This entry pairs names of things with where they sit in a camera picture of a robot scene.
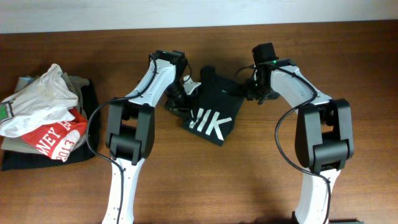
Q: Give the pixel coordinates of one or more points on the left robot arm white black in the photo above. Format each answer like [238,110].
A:
[130,131]

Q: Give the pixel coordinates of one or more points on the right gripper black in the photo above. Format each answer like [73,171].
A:
[251,93]

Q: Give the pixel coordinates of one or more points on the dark green t-shirt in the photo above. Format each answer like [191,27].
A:
[211,114]

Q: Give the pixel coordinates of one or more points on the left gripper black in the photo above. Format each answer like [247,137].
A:
[183,106]

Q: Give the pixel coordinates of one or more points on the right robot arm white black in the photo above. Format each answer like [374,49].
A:
[323,135]

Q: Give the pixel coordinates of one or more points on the black folded garment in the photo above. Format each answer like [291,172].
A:
[18,160]

